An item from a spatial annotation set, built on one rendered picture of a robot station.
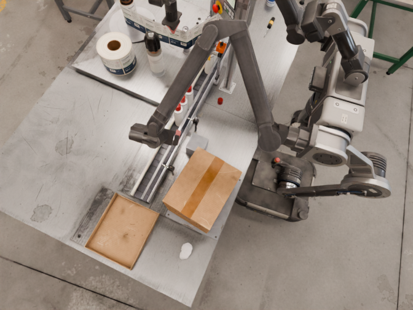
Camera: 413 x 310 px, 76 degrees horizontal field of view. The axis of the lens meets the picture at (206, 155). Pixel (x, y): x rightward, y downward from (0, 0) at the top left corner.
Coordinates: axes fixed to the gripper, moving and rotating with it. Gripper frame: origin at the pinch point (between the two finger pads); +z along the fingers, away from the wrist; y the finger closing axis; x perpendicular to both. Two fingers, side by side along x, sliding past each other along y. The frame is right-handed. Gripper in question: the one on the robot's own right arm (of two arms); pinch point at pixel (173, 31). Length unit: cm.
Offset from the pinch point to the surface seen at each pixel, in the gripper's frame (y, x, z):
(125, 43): 6.2, -28.6, 16.6
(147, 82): 16.3, -11.6, 30.8
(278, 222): 45, 112, 117
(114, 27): -11, -51, 30
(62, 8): -63, -162, 103
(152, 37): 6.9, -8.4, 1.0
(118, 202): 87, 7, 35
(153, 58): 9.7, -8.3, 14.4
